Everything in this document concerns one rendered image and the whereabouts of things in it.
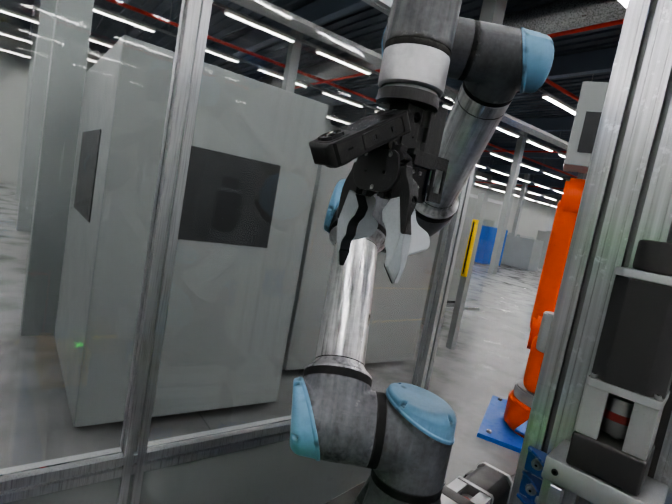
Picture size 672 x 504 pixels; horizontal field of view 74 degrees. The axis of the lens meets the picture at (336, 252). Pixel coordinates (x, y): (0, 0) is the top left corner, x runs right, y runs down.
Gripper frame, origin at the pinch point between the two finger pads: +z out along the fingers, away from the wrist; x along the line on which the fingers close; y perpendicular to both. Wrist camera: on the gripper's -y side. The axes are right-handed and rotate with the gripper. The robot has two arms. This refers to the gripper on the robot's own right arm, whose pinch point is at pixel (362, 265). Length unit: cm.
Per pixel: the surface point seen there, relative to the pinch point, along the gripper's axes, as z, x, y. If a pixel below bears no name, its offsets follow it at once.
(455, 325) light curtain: 116, 288, 446
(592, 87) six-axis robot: -125, 125, 310
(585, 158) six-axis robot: -73, 119, 313
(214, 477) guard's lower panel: 58, 45, 11
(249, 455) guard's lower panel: 54, 45, 19
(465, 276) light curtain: 52, 287, 444
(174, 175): -6.2, 45.8, -7.3
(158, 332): 23, 45, -6
